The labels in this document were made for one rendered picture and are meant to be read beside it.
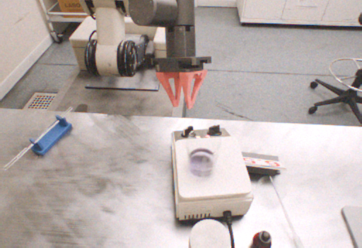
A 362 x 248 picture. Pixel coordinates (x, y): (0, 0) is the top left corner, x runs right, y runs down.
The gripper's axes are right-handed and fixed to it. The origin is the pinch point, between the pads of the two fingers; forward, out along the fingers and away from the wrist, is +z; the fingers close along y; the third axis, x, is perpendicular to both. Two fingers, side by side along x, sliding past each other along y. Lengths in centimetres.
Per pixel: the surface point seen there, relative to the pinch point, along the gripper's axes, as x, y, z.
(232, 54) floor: 177, -71, -7
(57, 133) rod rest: -12.2, -28.2, 7.5
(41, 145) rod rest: -16.8, -26.8, 8.6
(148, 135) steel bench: 1.2, -11.3, 8.9
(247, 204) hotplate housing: -4.0, 15.5, 15.3
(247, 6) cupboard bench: 219, -75, -54
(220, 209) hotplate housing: -6.4, 11.7, 16.2
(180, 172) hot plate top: -9.0, 5.6, 9.7
